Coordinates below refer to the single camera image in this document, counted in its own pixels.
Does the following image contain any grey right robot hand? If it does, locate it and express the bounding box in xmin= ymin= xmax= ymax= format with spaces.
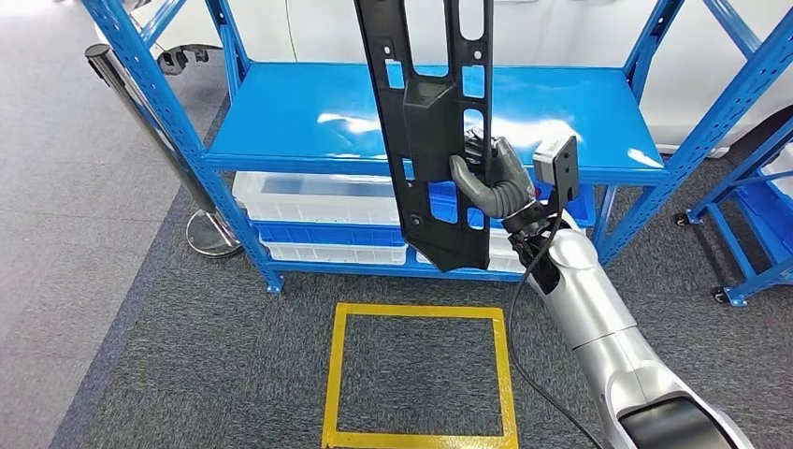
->
xmin=449 ymin=128 xmax=538 ymax=221

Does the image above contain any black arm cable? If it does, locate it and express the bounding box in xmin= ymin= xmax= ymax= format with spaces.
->
xmin=506 ymin=192 xmax=606 ymax=449

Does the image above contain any white car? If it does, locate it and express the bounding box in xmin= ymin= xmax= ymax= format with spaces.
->
xmin=93 ymin=0 xmax=793 ymax=156

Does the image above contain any black plastic panel part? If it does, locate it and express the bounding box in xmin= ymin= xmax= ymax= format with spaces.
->
xmin=353 ymin=0 xmax=496 ymax=274

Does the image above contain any blue wheeled shelf rack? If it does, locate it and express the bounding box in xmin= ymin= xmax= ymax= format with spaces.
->
xmin=675 ymin=114 xmax=793 ymax=309

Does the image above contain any blue plastic crate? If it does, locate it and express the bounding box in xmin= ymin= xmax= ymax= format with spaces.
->
xmin=251 ymin=220 xmax=408 ymax=249
xmin=427 ymin=180 xmax=598 ymax=230

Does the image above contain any yellow floor tape square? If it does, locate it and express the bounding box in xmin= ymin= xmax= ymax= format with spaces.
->
xmin=321 ymin=302 xmax=520 ymax=449

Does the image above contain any chrome base stanchion post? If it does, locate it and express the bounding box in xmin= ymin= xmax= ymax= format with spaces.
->
xmin=84 ymin=43 xmax=244 ymax=259

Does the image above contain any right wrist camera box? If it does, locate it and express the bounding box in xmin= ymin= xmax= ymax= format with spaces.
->
xmin=513 ymin=135 xmax=581 ymax=237

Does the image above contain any blue metal shelf rack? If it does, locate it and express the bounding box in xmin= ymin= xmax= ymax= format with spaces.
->
xmin=81 ymin=0 xmax=793 ymax=295

